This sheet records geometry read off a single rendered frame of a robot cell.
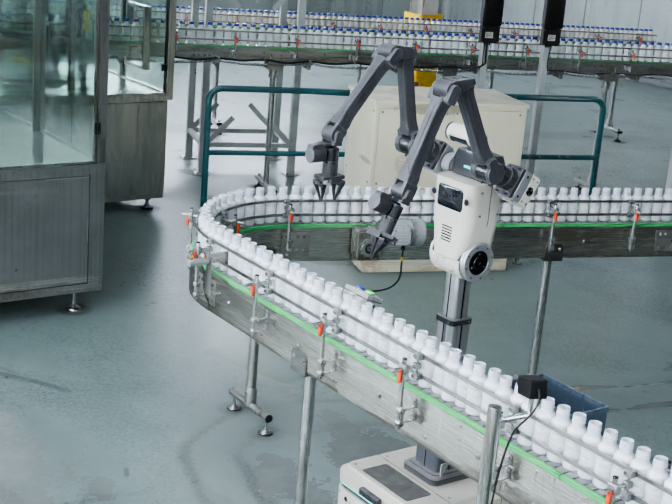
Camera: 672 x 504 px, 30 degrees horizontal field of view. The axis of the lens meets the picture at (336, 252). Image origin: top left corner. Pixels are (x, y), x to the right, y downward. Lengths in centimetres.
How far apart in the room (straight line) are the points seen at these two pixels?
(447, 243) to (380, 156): 355
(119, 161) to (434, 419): 576
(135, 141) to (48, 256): 241
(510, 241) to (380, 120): 227
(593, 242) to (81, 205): 285
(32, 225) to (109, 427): 156
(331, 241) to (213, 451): 111
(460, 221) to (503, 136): 390
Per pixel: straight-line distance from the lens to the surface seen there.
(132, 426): 604
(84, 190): 721
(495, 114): 855
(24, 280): 722
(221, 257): 501
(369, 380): 426
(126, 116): 938
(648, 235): 658
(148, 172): 956
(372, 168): 831
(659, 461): 342
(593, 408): 432
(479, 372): 386
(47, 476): 559
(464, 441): 392
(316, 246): 587
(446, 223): 480
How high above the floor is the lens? 255
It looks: 17 degrees down
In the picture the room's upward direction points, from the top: 5 degrees clockwise
